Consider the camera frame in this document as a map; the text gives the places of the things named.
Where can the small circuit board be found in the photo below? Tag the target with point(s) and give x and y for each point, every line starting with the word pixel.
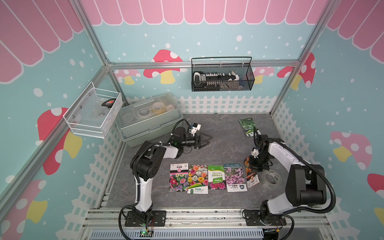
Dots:
pixel 146 234

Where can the black red tape measure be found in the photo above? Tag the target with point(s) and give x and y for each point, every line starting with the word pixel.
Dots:
pixel 109 103

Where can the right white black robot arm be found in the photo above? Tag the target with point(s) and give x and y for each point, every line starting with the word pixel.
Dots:
pixel 307 188

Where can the green white seed packet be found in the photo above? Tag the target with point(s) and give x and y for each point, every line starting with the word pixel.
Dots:
pixel 216 178

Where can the white wire wall basket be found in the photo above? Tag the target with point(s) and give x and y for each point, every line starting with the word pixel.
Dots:
pixel 87 117

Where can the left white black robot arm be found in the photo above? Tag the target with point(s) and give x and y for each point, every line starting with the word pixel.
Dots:
pixel 147 161

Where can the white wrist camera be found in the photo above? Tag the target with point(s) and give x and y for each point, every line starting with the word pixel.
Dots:
pixel 254 152
pixel 194 128

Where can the mixed rose flower seed packet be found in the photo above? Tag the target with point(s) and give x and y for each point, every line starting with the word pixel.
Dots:
pixel 198 180

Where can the roll of clear tape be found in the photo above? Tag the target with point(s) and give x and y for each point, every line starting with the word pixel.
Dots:
pixel 270 179

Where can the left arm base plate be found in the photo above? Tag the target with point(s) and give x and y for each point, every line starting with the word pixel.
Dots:
pixel 141 219

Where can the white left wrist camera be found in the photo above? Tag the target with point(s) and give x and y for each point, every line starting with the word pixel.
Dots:
pixel 194 128

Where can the orange black seed packet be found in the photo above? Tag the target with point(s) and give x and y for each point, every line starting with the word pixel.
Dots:
pixel 252 178

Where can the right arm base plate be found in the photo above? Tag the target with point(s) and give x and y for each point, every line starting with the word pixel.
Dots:
pixel 259 218

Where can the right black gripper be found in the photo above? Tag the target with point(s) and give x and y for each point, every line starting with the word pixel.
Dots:
pixel 252 165

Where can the pink aster flower seed packet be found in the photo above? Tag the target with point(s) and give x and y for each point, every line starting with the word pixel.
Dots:
pixel 179 174

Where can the dark green vegetable seed packet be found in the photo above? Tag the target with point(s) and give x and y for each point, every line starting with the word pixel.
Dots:
pixel 249 127

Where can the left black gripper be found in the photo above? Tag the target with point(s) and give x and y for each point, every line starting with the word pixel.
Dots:
pixel 198 140

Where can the white black tool in basket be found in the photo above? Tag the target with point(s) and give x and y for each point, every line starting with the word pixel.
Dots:
pixel 215 81

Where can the black wire wall basket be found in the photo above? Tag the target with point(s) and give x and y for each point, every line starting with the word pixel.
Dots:
pixel 241 66

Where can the purple flower seed packet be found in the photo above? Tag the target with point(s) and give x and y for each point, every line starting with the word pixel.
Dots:
pixel 234 177

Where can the translucent green plastic storage box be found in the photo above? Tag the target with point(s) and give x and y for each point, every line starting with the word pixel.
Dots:
pixel 148 119

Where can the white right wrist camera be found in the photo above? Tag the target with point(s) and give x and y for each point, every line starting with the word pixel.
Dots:
pixel 254 152

